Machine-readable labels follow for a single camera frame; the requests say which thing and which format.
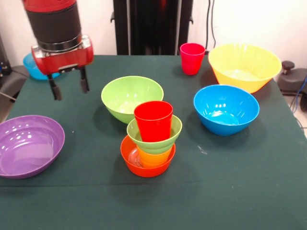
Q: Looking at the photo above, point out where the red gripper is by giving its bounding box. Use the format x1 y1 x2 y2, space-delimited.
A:
31 34 94 101

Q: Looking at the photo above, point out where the small blue plastic bowl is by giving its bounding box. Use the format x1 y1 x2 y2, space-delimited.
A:
23 53 60 81

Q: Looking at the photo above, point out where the large green plastic bowl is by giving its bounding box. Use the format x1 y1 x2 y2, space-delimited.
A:
101 76 165 125

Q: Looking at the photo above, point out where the purple plastic bowl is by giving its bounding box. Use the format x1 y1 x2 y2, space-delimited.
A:
0 115 66 180

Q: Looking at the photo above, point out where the red plastic cup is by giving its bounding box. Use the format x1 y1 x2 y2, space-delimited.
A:
133 101 174 142

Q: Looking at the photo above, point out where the orange plastic bowl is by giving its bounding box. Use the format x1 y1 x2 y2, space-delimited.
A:
119 135 177 178

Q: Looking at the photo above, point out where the orange plastic cup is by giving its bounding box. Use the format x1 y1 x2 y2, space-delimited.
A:
136 146 173 168

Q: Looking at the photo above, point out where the small green ribbed bowl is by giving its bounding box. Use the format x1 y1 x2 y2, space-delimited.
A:
126 115 183 154

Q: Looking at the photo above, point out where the grey machine base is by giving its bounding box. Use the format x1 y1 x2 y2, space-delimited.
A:
0 64 31 101

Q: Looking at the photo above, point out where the black equipment rack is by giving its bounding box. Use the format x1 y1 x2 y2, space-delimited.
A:
0 33 12 81

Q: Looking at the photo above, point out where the pink plastic cup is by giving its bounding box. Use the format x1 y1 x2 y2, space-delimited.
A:
180 43 206 76

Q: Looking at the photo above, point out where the dark green tablecloth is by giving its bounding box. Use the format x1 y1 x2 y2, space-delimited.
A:
0 54 307 230

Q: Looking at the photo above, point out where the large blue plastic bowl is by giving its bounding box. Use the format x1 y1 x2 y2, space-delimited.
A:
193 84 260 137

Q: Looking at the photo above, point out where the yellow plastic bowl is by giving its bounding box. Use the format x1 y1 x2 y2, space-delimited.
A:
208 43 283 94

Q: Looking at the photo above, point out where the grey base with black knob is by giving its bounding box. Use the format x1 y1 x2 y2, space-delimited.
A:
278 60 307 96

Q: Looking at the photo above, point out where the black hanging cable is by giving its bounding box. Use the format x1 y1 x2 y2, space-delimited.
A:
205 0 218 50

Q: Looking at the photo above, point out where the blue cable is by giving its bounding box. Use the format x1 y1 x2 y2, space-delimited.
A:
290 76 307 114

